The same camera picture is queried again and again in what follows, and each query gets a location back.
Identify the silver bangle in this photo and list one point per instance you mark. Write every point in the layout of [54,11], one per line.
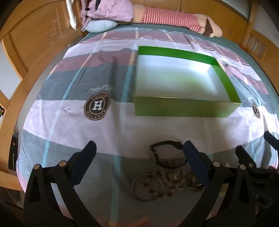
[133,187]

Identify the wooden bed frame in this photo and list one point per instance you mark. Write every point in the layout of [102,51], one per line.
[32,39]

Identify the wooden cabinet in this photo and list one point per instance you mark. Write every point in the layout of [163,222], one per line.
[257,41]

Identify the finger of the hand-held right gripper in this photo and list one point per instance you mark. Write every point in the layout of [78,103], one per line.
[245,156]
[271,139]

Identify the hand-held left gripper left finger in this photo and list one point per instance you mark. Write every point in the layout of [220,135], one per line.
[84,161]

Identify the striped plush toy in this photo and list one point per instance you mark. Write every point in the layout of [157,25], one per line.
[170,16]

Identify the white hanging cloth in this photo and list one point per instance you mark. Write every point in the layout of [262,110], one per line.
[71,15]

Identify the plaid bedsheet with round badges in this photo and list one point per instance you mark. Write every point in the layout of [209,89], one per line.
[65,131]

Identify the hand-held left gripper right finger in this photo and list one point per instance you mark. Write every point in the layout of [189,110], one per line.
[196,161]

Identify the light blue pillow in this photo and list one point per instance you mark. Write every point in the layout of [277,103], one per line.
[100,25]

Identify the pink jacket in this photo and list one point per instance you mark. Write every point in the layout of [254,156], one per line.
[109,8]

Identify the green cardboard box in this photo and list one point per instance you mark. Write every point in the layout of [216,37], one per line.
[174,107]

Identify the pile of gold jewelry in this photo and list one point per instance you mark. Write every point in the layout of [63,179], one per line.
[191,184]

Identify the black box beside bed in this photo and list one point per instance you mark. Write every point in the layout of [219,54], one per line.
[14,152]

